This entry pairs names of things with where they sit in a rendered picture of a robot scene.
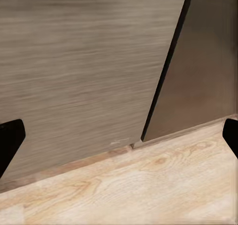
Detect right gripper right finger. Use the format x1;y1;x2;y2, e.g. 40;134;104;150
222;118;238;158

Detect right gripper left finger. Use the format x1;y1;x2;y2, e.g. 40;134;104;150
0;119;26;178

